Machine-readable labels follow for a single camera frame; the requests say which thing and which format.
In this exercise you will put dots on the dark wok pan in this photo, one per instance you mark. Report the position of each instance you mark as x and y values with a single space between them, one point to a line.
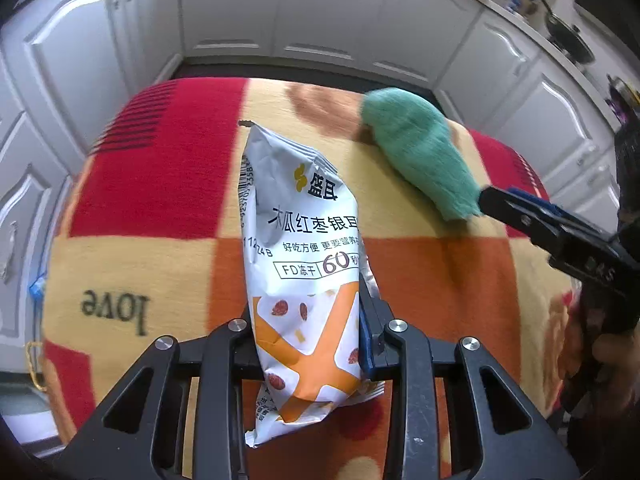
624 91

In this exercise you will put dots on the red yellow printed blanket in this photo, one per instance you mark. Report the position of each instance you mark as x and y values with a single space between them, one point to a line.
150 210

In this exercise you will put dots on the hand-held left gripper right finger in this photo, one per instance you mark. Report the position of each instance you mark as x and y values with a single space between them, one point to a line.
365 345

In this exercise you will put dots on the dark floor mat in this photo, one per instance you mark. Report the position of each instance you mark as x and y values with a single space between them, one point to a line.
300 72

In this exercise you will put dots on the blue tape piece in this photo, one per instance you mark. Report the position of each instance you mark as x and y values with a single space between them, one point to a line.
37 287

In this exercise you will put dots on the row of white base cabinets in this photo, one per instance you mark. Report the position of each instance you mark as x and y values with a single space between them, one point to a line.
75 60

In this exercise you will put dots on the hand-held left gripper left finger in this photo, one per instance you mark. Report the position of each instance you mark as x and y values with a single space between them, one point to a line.
235 355

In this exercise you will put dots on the white orange snack packet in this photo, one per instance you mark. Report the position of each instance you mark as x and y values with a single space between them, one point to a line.
300 240

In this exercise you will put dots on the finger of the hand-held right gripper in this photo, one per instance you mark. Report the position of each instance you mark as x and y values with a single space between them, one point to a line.
535 200
520 215

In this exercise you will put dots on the green cloth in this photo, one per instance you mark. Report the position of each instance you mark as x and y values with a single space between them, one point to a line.
425 150

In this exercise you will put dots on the blue packet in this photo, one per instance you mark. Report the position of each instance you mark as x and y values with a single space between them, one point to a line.
515 2

